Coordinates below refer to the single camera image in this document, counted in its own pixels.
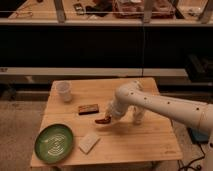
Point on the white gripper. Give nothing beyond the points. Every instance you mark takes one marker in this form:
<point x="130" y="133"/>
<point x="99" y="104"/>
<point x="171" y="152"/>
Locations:
<point x="114" y="110"/>

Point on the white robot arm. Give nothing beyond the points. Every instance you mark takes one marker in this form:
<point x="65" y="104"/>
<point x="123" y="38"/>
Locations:
<point x="194" y="114"/>

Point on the green ceramic bowl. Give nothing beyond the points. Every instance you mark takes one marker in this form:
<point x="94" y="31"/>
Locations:
<point x="54" y="143"/>

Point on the brown rectangular box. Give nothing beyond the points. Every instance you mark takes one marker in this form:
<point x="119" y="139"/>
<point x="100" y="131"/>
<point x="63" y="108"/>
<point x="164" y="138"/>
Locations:
<point x="88" y="109"/>

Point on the white figurine bottle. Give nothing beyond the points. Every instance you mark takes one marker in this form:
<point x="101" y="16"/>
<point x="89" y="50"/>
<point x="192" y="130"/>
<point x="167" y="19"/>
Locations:
<point x="138" y="114"/>

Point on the white rectangular sponge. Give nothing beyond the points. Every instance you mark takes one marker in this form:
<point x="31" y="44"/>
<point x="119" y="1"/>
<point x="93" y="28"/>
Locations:
<point x="88" y="142"/>

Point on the wooden table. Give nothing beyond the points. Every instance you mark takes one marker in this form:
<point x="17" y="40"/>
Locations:
<point x="124" y="142"/>

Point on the clear plastic cup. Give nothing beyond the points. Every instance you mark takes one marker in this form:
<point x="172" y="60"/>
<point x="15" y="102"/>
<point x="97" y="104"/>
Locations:
<point x="64" y="90"/>

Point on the red basket on shelf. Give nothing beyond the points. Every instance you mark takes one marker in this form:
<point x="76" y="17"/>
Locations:
<point x="135" y="9"/>

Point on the dark object on shelf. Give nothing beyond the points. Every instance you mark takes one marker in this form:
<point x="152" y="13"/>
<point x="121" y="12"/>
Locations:
<point x="79" y="9"/>

